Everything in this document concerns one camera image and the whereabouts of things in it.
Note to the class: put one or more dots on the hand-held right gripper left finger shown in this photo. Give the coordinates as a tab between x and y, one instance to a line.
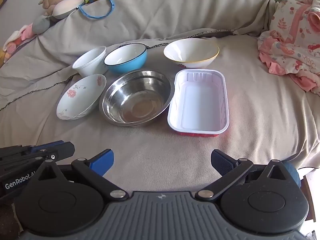
102	161

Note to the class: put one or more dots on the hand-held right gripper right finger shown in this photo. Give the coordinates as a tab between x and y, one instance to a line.
222	162

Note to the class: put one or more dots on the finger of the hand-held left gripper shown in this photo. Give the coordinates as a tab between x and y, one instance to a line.
47	146
62	152

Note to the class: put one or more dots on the white paper bowl orange label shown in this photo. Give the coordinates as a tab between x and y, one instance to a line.
87	60

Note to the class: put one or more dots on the white floral ceramic bowl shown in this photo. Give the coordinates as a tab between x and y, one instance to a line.
77	97

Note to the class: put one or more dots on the white rectangular plastic tray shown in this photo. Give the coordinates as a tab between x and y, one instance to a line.
200	105

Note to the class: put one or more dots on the stainless steel bowl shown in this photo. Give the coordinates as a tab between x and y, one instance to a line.
135	97

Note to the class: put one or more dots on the brown wooden furniture edge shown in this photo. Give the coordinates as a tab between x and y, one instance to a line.
308	200

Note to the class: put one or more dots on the blue enamel bowl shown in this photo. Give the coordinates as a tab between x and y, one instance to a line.
131	65

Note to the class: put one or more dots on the white bowl yellow rim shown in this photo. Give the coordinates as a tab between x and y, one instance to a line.
190	50

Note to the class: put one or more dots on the pink plush toy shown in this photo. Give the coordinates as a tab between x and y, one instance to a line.
26	31

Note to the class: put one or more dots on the grey plush toy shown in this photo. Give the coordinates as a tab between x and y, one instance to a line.
40	25

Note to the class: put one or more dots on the red and white packet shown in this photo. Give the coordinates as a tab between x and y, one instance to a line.
292	42

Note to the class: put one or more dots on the white oval plush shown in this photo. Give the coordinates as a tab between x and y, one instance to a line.
66	6

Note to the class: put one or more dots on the beige teddy plush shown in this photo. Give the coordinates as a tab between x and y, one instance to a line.
51	1

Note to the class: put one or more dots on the grey sofa cover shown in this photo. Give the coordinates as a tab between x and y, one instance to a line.
175	12

